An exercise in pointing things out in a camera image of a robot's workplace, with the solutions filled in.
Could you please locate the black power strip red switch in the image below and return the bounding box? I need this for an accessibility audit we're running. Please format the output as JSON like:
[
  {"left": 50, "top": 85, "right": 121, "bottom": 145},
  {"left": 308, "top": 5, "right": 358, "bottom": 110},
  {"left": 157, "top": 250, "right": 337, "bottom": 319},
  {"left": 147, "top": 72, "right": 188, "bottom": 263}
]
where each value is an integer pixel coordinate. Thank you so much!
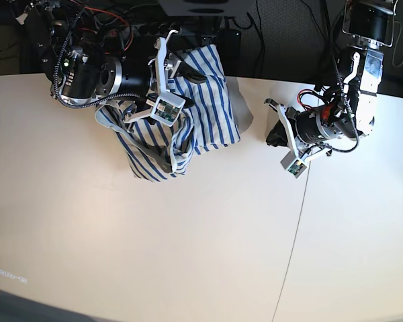
[{"left": 131, "top": 21, "right": 182, "bottom": 37}]

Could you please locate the aluminium profile stand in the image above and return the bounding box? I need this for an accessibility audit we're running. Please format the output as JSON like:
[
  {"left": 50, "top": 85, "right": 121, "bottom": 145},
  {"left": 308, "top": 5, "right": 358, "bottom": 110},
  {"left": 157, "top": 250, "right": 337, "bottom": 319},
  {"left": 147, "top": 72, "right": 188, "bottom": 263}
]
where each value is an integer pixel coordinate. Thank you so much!
[{"left": 181, "top": 28, "right": 241, "bottom": 52}]

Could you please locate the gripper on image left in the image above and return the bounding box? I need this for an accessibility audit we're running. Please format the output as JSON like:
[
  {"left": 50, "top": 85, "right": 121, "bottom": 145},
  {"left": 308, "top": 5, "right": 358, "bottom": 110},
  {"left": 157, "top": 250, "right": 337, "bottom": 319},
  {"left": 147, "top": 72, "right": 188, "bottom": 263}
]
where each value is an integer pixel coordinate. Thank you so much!
[{"left": 112, "top": 56, "right": 207, "bottom": 109}]

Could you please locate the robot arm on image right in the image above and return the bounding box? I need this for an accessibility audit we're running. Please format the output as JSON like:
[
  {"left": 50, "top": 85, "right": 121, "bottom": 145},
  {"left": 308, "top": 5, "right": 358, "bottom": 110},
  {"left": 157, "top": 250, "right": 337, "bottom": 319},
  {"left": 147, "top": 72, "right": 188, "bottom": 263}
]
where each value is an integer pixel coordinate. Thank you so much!
[{"left": 265, "top": 1, "right": 398, "bottom": 172}]

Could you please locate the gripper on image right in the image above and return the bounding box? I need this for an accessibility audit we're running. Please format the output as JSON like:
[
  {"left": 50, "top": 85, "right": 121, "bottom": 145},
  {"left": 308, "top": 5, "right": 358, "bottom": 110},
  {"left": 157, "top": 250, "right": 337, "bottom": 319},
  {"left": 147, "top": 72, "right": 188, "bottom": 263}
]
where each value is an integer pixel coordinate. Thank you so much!
[{"left": 266, "top": 105, "right": 359, "bottom": 161}]

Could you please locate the blue white striped T-shirt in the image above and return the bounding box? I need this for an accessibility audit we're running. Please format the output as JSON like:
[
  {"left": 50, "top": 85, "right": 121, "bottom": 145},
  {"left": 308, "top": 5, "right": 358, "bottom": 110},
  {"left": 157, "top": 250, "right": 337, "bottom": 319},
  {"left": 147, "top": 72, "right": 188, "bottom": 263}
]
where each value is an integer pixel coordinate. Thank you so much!
[{"left": 95, "top": 45, "right": 240, "bottom": 182}]

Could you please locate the grey box under table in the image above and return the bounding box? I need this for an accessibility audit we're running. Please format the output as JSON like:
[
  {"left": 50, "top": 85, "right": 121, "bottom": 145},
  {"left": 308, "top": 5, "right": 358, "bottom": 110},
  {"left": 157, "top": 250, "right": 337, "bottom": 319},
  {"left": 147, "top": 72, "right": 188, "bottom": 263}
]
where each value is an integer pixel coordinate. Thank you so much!
[{"left": 158, "top": 0, "right": 255, "bottom": 17}]

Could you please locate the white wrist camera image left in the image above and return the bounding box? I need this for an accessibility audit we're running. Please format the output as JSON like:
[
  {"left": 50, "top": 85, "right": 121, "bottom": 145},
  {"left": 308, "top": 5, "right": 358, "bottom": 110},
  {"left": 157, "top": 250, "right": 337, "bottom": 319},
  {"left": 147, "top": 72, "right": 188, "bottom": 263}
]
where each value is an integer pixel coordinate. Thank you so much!
[{"left": 124, "top": 29, "right": 185, "bottom": 127}]

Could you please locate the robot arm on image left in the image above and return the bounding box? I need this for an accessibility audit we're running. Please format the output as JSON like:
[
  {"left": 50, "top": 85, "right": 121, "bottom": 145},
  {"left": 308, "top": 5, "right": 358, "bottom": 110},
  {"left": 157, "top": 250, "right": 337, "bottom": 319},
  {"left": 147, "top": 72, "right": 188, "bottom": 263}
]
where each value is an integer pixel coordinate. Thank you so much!
[{"left": 9, "top": 1, "right": 160, "bottom": 113}]

